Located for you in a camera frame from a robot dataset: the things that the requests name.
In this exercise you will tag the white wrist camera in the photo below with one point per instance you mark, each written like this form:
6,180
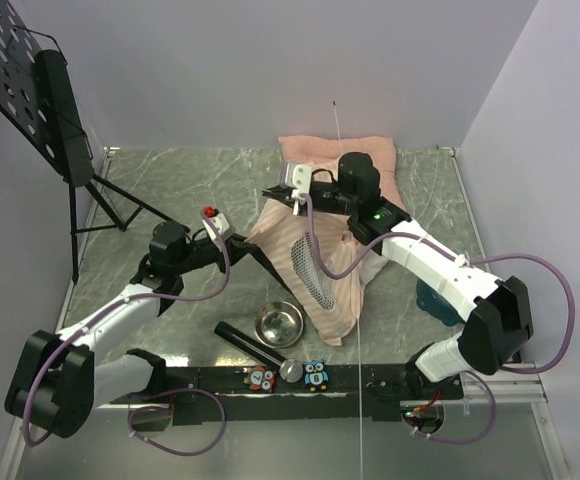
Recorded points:
295,180
217,225

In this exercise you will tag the steel pet bowl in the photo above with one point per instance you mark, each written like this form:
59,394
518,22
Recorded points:
279,324

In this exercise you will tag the red owl number tile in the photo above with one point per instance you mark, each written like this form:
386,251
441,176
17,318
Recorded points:
260,378

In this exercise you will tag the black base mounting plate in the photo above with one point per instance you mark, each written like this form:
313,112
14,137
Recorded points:
376,391

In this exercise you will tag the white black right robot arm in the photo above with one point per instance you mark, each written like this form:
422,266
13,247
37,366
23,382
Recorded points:
496,313

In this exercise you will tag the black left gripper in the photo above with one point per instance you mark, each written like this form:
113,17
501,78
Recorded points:
238,247

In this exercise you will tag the white fibreglass tent pole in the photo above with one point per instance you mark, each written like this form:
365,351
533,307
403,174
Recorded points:
358,333

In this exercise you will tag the black music stand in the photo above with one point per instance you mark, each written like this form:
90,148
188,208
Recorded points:
37,97

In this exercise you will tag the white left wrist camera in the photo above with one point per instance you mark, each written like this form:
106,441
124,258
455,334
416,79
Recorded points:
217,225

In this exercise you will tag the black handheld microphone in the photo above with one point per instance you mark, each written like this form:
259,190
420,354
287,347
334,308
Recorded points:
290,370

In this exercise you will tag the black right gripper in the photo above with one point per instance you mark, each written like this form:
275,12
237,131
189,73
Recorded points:
280,193

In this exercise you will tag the pink pet cushion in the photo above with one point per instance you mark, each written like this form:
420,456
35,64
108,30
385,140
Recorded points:
317,151

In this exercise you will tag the teal pet feeder toy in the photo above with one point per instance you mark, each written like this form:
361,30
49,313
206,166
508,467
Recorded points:
431,302

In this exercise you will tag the aluminium frame rail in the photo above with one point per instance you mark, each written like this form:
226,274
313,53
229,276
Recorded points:
506,387

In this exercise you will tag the blue owl number tile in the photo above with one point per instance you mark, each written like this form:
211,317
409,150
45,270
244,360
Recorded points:
316,378

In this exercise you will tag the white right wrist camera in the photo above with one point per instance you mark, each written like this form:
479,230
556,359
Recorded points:
295,180

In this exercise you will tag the pink striped pet tent fabric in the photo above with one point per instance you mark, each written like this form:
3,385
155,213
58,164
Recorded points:
333,306

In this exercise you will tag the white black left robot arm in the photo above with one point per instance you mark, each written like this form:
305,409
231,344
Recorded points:
60,378

